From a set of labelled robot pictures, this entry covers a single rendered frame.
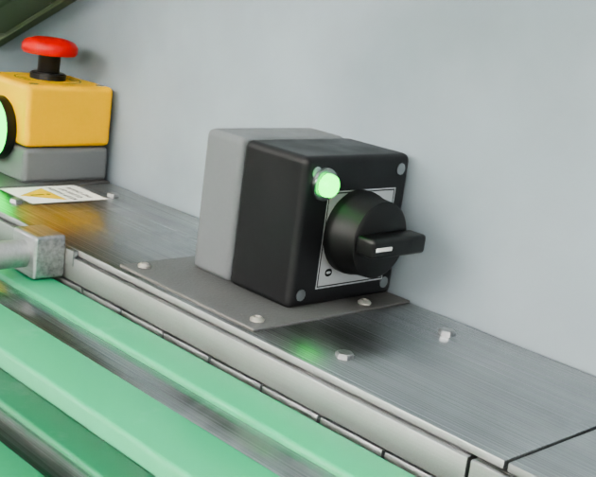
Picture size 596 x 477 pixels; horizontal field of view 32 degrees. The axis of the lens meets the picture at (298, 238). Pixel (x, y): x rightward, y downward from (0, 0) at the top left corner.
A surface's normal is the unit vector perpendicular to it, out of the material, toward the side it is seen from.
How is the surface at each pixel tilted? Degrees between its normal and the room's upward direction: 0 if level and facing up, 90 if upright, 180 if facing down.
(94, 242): 90
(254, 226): 0
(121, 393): 90
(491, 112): 0
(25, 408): 90
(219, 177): 0
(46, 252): 90
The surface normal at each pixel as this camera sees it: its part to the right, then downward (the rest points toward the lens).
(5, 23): 0.16, 0.99
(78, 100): 0.68, 0.26
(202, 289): 0.13, -0.96
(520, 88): -0.72, 0.07
